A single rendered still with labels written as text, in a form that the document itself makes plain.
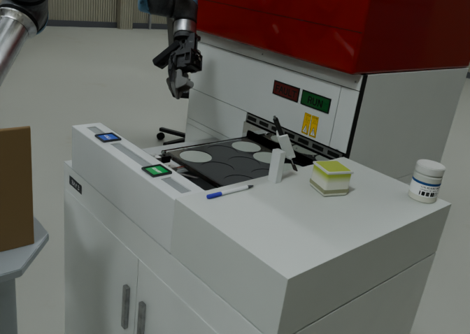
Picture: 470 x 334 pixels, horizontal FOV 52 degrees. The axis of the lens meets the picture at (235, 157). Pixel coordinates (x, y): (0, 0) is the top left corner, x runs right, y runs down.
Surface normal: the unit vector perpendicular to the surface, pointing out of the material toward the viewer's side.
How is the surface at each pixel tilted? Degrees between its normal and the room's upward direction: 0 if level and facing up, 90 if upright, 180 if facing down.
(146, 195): 90
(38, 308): 0
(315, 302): 90
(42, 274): 0
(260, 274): 90
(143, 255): 90
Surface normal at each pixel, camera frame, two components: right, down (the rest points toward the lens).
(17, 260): 0.12, -0.93
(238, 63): -0.75, 0.15
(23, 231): 0.64, 0.35
